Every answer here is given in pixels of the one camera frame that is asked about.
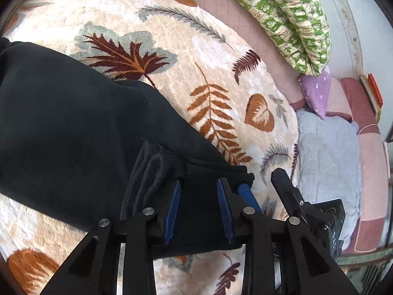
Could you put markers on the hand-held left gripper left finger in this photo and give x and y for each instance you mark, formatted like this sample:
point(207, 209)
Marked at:
point(173, 212)

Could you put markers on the green patterned folded quilt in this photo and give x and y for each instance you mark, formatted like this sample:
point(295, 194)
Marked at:
point(276, 12)

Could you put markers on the yellow book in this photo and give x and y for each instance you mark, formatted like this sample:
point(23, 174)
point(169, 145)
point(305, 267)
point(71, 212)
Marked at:
point(370, 98)

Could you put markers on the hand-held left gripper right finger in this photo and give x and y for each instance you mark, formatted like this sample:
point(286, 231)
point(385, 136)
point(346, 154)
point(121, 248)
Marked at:
point(225, 215)

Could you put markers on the purple floral pillow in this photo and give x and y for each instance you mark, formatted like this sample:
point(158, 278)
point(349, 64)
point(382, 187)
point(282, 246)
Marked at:
point(316, 92)

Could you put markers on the grey crinkled quilt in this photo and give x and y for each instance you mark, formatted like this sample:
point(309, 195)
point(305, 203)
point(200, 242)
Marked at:
point(325, 159)

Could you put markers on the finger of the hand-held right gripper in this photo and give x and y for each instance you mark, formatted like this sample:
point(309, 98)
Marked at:
point(250, 196)
point(285, 187)

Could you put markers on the leaf print plush blanket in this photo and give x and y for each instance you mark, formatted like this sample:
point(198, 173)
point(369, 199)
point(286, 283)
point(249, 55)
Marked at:
point(215, 52)

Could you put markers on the black pants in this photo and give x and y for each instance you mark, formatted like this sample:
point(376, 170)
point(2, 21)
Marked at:
point(76, 129)

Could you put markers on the red book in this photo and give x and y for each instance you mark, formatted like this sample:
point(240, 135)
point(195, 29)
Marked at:
point(376, 89)

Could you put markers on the pink padded bed cover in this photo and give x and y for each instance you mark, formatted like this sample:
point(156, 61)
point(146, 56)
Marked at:
point(371, 172)

